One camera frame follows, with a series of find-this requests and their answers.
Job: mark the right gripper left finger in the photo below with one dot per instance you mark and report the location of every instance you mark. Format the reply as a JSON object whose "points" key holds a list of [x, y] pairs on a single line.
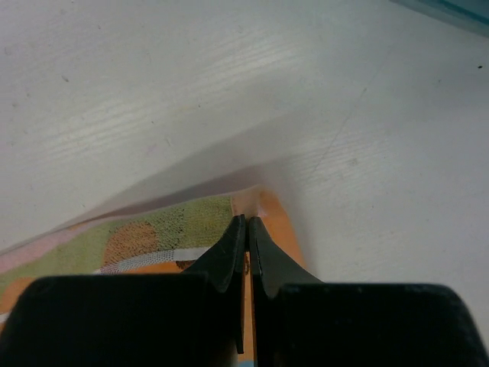
{"points": [[191, 318]]}

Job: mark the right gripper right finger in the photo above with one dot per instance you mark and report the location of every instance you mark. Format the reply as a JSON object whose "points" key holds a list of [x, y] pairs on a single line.
{"points": [[302, 321]]}

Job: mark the colourful polka dot towel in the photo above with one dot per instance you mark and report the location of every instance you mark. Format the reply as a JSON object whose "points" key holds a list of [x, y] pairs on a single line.
{"points": [[159, 241]]}

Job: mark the teal transparent plastic bin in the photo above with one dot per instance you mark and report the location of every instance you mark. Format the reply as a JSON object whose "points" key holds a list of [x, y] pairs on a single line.
{"points": [[469, 15]]}

